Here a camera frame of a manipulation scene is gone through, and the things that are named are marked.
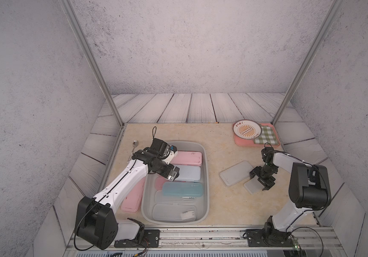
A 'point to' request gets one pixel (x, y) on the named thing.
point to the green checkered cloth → (267, 135)
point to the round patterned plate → (246, 129)
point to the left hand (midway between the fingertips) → (172, 170)
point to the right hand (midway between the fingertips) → (257, 181)
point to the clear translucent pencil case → (160, 197)
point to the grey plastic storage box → (202, 204)
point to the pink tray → (239, 141)
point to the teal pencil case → (182, 189)
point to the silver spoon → (135, 143)
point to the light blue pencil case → (188, 173)
